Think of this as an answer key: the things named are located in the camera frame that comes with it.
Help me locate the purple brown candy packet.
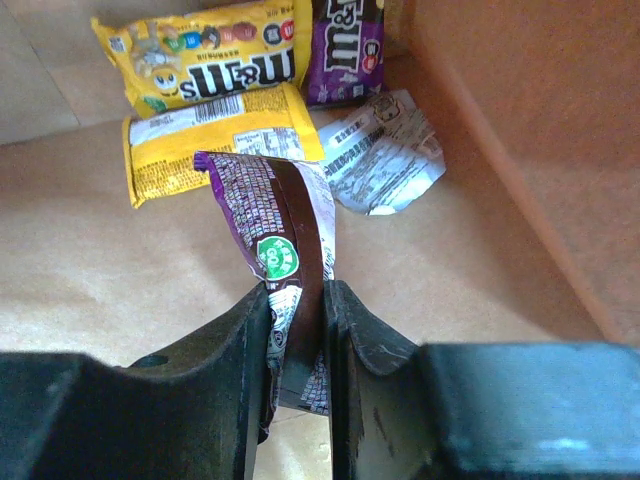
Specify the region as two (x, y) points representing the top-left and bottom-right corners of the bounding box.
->
(193, 151), (335, 440)

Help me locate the yellow candy packet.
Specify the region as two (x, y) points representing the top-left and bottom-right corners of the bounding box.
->
(91, 1), (312, 119)
(122, 83), (325, 208)

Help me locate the yellow candy packet front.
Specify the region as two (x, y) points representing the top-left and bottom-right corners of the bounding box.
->
(91, 1), (312, 119)

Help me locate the white printed snack packet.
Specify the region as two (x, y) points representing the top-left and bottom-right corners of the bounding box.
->
(318, 89), (446, 216)

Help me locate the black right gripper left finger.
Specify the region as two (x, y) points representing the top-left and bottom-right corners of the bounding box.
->
(1, 286), (270, 479)

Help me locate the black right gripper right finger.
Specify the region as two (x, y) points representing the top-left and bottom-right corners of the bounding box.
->
(324, 281), (639, 479)

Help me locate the yellow candy packet back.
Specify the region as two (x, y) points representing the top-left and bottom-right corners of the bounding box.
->
(122, 83), (325, 208)

